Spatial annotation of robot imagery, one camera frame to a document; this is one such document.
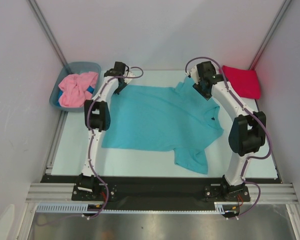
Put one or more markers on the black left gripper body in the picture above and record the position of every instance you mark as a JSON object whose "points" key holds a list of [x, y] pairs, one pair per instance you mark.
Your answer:
{"points": [[121, 87]]}

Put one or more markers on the grey-blue plastic basket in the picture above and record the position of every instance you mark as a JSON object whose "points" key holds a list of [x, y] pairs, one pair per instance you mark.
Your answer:
{"points": [[76, 67]]}

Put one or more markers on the white slotted cable duct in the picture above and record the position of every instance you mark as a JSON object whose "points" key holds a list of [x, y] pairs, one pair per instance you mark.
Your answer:
{"points": [[85, 208]]}

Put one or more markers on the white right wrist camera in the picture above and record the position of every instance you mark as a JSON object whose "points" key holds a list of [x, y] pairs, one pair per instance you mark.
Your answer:
{"points": [[193, 74]]}

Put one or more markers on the folded red t-shirt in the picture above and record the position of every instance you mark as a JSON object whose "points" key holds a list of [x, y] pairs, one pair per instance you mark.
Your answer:
{"points": [[244, 82]]}

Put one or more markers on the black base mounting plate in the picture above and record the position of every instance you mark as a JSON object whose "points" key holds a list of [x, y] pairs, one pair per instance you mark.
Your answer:
{"points": [[116, 188]]}

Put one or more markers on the teal t-shirt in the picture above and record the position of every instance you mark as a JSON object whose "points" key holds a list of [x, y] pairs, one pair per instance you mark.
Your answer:
{"points": [[163, 119]]}

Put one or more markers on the left aluminium corner post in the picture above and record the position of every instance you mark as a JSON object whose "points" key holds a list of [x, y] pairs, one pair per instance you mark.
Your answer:
{"points": [[43, 23]]}

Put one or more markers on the blue t-shirt in basket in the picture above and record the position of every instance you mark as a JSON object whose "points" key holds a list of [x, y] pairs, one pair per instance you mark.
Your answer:
{"points": [[89, 89]]}

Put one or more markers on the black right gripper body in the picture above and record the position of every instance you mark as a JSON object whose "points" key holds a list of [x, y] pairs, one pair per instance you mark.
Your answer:
{"points": [[203, 90]]}

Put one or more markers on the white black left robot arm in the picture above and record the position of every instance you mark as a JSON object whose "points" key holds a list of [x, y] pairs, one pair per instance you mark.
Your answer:
{"points": [[97, 120]]}

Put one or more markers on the aluminium corner post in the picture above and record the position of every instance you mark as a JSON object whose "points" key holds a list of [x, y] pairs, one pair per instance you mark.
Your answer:
{"points": [[279, 17], [43, 23]]}

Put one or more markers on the pink t-shirt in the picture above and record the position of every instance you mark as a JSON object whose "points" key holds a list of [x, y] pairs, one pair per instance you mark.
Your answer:
{"points": [[74, 87]]}

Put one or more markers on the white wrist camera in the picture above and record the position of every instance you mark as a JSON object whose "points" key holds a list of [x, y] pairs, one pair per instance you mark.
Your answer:
{"points": [[193, 74], [129, 74]]}

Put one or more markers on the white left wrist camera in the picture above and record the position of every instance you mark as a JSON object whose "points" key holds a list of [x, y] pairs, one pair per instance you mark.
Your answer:
{"points": [[129, 74]]}

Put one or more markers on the right aluminium corner post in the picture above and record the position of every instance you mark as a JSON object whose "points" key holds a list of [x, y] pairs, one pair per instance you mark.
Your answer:
{"points": [[279, 17]]}

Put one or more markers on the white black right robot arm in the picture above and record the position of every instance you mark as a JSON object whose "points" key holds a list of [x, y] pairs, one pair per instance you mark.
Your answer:
{"points": [[247, 134]]}

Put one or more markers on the aluminium front rail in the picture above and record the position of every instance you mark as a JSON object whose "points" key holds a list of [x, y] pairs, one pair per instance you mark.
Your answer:
{"points": [[62, 193]]}

